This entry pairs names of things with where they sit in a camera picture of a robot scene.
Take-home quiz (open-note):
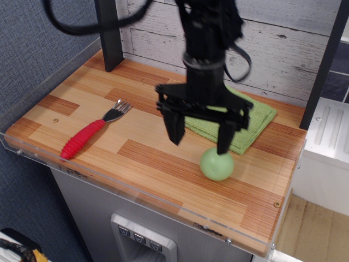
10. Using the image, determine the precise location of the black vertical post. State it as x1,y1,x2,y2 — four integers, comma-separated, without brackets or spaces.
94,0,124,72
299,0,348,130

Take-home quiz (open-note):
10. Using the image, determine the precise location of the green ball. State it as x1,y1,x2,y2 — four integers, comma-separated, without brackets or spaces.
200,147,234,181

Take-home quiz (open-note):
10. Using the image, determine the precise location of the green folded cloth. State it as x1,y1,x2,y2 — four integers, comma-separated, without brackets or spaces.
185,86,276,155

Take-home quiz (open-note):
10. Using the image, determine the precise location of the right black vertical post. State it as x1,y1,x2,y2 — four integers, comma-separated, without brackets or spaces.
299,0,348,130

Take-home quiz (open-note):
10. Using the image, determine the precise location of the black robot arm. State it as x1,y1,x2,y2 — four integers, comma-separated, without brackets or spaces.
155,1,253,154

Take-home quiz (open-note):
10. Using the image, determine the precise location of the grey toy fridge cabinet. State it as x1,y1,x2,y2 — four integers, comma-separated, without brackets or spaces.
52,170,252,261

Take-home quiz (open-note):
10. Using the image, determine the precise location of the red handled metal fork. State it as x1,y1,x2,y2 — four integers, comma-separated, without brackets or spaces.
60,99,131,160

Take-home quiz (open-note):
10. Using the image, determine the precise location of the black cable loop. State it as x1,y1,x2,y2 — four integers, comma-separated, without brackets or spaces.
42,0,253,82

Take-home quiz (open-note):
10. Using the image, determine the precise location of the black white object at corner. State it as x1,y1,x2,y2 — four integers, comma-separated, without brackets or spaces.
1,228,41,261

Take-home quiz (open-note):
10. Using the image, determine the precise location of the left black vertical post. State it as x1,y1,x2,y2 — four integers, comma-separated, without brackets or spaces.
94,0,124,72

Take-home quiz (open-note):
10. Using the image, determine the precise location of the white toy sink counter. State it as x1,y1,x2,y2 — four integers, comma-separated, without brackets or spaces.
291,98,348,215

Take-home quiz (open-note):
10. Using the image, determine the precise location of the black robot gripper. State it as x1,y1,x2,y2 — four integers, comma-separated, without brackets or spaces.
155,65,253,155

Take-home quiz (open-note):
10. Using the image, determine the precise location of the yellow object at corner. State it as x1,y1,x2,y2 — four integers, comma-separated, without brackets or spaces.
27,249,50,262

